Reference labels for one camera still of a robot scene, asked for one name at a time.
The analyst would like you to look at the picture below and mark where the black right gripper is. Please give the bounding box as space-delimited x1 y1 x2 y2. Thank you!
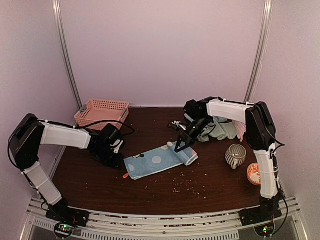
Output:
176 116 212 152

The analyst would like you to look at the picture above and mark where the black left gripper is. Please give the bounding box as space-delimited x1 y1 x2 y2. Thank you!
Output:
94 145 125 169

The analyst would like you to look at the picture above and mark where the blue polka dot striped towel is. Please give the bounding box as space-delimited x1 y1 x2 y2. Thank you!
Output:
124 141 199 180

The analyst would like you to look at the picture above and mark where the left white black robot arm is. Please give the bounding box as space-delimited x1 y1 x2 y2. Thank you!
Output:
7 113 125 222

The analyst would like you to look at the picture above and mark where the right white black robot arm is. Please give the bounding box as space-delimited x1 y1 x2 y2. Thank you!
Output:
174 97 281 221

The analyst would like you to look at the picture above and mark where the light blue terry towel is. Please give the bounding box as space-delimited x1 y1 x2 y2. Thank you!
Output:
184 113 194 123

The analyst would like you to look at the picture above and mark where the pink perforated plastic basket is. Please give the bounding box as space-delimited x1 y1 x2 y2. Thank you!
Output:
74 99 130 130

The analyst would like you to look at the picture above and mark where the pale green terry towel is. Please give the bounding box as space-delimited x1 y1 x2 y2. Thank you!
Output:
197 117 239 142

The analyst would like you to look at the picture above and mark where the grey striped ceramic mug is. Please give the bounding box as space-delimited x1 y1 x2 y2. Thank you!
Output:
224 144 247 170

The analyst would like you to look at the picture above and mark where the pink cloth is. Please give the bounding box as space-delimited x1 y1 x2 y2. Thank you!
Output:
232 120 246 142

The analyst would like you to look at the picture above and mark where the orange patterned ceramic bowl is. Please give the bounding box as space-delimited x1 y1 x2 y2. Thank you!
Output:
247 163 261 186

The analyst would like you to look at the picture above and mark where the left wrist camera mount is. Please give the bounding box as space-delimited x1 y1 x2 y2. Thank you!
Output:
111 139 125 154

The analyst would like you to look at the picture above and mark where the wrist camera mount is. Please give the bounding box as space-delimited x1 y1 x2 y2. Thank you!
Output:
167 120 187 132
111 139 125 154

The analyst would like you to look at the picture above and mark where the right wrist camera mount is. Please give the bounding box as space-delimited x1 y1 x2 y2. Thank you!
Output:
167 120 187 132

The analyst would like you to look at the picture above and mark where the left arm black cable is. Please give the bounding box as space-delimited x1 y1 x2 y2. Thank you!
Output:
74 119 137 138

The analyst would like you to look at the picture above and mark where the front aluminium rail base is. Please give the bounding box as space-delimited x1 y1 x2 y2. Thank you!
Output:
26 196 305 240

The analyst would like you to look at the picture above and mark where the left aluminium frame post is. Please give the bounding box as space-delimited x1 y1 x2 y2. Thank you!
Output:
52 0 83 109

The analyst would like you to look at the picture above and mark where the aluminium frame post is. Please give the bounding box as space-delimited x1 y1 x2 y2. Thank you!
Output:
244 0 274 103
52 0 83 109

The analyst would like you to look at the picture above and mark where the right aluminium frame post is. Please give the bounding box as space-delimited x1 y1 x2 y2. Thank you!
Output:
244 0 274 103

